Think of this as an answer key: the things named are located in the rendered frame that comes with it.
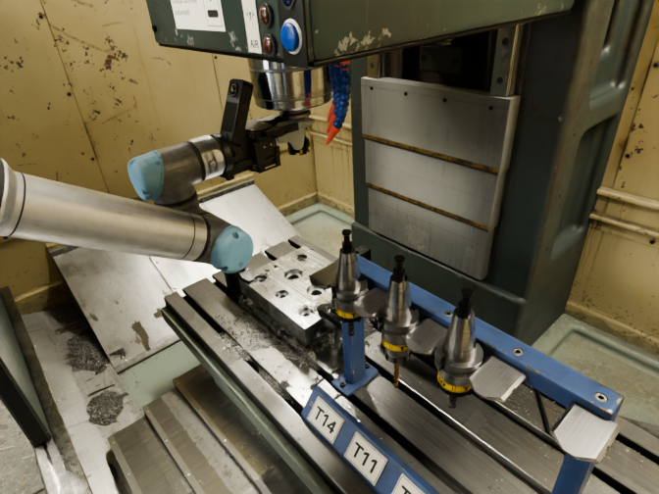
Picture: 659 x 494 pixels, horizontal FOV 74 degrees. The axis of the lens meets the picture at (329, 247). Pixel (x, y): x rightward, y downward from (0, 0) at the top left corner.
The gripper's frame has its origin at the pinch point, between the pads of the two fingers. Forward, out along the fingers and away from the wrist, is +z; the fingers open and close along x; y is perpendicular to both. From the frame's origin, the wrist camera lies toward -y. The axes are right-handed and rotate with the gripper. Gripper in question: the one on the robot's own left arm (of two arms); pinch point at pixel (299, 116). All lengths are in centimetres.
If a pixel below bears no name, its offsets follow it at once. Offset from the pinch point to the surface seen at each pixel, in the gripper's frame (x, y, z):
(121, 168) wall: -101, 33, -14
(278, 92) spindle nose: 4.6, -6.9, -7.5
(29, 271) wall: -101, 59, -56
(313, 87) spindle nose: 7.9, -7.0, -2.1
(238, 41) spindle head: 17.2, -17.9, -21.2
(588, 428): 67, 21, -14
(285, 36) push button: 29.4, -19.1, -22.2
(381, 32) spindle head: 32.5, -17.9, -10.0
